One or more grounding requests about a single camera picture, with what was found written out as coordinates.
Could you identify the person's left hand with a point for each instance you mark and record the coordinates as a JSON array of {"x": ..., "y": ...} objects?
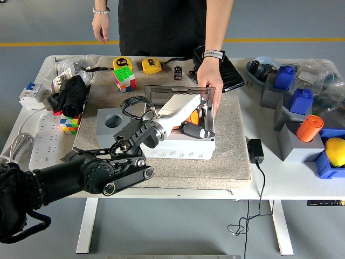
[{"x": 211, "y": 74}]

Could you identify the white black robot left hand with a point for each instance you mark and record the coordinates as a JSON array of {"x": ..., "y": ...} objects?
[{"x": 180, "y": 106}]

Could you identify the person's right hand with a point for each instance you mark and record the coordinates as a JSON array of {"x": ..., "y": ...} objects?
[{"x": 101, "y": 27}]

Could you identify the orange cylinder battery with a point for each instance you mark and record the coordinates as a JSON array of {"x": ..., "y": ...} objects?
[
  {"x": 194, "y": 118},
  {"x": 308, "y": 129}
]

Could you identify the white junction box clear lid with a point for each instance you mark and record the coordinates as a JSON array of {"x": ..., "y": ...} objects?
[{"x": 172, "y": 153}]

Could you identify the person's left forearm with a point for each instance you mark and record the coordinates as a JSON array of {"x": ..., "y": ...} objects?
[{"x": 218, "y": 24}]

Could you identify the person's right forearm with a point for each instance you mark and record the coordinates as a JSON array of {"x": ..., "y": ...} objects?
[{"x": 101, "y": 3}]

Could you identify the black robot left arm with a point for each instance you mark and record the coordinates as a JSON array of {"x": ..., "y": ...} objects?
[{"x": 94, "y": 172}]

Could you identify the grey wristwatch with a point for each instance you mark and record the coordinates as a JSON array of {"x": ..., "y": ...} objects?
[{"x": 214, "y": 54}]

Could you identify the black glossy pedal case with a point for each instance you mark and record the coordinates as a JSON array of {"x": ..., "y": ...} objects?
[{"x": 231, "y": 78}]

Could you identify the black capacitor cylinder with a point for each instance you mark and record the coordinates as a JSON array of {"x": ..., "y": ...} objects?
[{"x": 177, "y": 73}]

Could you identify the clear plastic bags with parts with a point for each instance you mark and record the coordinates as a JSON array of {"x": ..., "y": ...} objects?
[{"x": 81, "y": 60}]

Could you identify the yellow round tape measure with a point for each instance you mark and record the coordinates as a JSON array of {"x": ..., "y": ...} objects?
[{"x": 121, "y": 62}]

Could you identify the black capacitor in bowl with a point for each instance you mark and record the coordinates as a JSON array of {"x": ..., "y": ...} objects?
[
  {"x": 264, "y": 73},
  {"x": 254, "y": 67}
]

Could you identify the yellow square tape measure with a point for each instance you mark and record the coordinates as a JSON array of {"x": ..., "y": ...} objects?
[{"x": 151, "y": 66}]

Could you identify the large colourful puzzle cube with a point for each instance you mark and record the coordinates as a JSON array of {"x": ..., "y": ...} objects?
[{"x": 124, "y": 74}]

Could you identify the blue-grey bowl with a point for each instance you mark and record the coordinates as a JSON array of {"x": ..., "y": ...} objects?
[{"x": 265, "y": 60}]

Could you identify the person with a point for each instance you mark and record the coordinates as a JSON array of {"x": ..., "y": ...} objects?
[{"x": 161, "y": 27}]

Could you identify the grey holder block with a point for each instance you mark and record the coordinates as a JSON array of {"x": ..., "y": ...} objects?
[
  {"x": 281, "y": 118},
  {"x": 302, "y": 151},
  {"x": 269, "y": 94}
]

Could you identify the grey-brown cushion mat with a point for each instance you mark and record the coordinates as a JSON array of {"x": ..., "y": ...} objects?
[{"x": 215, "y": 167}]

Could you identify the blue plastic block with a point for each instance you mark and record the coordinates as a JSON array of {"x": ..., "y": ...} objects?
[
  {"x": 301, "y": 102},
  {"x": 284, "y": 78}
]

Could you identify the black cloth bundle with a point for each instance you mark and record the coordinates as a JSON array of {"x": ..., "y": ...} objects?
[{"x": 71, "y": 94}]

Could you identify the grey block with round hole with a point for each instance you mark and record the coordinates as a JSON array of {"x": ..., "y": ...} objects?
[{"x": 103, "y": 137}]

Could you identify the black power adapter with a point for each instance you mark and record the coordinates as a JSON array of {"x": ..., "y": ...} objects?
[{"x": 255, "y": 149}]

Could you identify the grey plug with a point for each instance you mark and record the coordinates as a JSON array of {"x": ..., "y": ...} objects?
[{"x": 50, "y": 98}]

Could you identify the small red object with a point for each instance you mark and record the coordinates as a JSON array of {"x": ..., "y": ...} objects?
[{"x": 56, "y": 112}]

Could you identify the white circuit breaker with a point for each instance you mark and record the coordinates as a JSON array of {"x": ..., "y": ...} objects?
[{"x": 31, "y": 93}]

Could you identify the small colourful puzzle cube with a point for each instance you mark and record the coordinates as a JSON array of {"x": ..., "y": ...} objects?
[{"x": 70, "y": 124}]

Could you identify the pile of clear plastic bags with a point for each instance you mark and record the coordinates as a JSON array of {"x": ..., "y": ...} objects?
[{"x": 328, "y": 81}]

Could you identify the white power strip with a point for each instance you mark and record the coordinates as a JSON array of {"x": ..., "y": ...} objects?
[{"x": 48, "y": 143}]

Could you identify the yellow lemon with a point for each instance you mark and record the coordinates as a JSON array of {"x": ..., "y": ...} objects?
[{"x": 335, "y": 152}]

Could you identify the blue plastic bin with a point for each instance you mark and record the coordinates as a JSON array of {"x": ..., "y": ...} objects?
[{"x": 324, "y": 170}]

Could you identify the white table leg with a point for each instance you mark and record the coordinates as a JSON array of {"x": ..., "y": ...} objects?
[
  {"x": 281, "y": 229},
  {"x": 86, "y": 226}
]

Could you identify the black table control panel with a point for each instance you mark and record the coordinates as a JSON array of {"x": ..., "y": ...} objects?
[{"x": 323, "y": 203}]

